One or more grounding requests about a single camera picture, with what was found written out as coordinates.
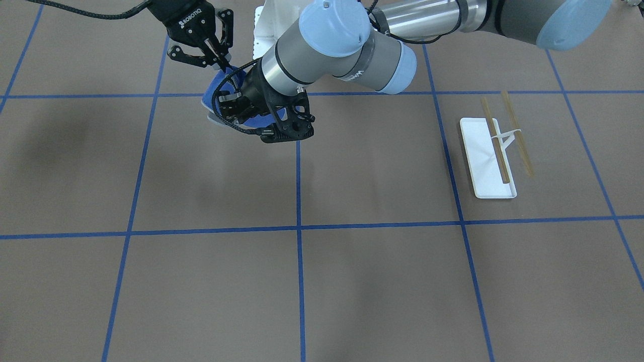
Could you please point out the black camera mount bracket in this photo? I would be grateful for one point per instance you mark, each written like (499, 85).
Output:
(292, 118)

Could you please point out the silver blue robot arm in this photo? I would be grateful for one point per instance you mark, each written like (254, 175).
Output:
(298, 42)

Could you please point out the white wooden towel rack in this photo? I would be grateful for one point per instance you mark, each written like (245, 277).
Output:
(486, 152)

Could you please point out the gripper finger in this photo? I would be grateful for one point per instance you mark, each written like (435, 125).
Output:
(226, 40)
(209, 58)

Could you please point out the blue towel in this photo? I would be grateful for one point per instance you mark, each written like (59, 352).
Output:
(233, 80)

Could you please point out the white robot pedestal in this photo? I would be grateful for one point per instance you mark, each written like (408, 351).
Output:
(271, 21)

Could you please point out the second black Robotiq gripper body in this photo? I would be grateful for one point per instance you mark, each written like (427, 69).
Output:
(182, 22)

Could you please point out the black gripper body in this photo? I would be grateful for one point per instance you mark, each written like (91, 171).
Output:
(253, 90)

